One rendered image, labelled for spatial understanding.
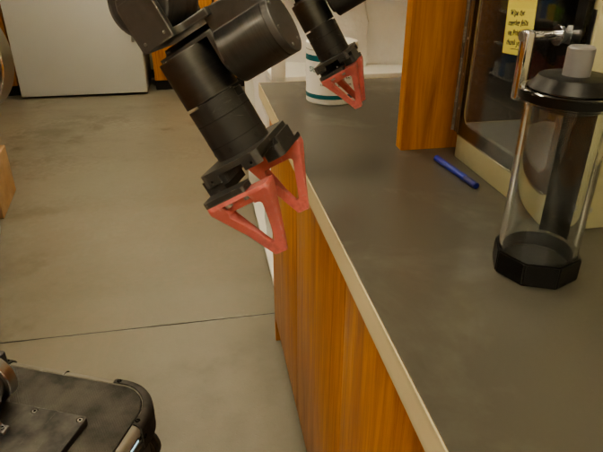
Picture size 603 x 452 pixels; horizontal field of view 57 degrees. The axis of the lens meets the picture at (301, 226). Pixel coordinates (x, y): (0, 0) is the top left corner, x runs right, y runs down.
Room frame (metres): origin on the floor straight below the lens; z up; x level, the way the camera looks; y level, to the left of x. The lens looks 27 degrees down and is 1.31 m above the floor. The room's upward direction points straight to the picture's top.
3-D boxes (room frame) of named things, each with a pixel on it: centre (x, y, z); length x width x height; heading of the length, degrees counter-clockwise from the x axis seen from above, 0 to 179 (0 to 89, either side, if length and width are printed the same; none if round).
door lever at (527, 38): (0.74, -0.30, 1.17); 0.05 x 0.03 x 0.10; 100
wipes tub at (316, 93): (1.44, -0.08, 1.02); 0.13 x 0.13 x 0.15
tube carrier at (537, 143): (0.60, -0.29, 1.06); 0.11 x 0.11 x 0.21
